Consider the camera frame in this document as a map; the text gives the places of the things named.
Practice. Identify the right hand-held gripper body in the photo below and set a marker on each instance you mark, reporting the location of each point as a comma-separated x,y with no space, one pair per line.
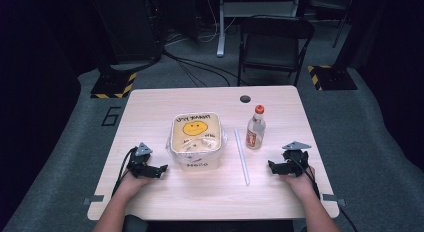
295,158

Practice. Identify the white straw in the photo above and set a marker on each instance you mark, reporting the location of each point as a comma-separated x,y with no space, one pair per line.
242,157

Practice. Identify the clear bottle with orange cap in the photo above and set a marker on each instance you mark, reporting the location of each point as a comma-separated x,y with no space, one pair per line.
255,130

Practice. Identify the cream smiley face trash bin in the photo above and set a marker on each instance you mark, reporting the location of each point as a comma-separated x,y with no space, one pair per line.
196,142

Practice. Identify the person's left hand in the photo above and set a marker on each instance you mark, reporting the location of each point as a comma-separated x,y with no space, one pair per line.
133,183

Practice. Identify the person's right hand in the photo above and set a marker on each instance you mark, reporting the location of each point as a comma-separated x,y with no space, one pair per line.
300,183

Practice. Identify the person's dark clothing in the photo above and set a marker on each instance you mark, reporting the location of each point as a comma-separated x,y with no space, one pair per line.
136,225

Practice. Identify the black yellow striped stand base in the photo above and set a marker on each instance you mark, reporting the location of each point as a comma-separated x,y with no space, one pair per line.
113,85
333,78

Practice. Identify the black folding chair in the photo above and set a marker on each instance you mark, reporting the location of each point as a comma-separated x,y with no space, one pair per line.
273,42

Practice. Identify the grey metal table bracket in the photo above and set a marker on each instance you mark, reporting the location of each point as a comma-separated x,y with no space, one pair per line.
333,199

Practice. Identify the white desk frame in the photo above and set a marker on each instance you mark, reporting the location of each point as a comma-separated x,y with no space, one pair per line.
220,32

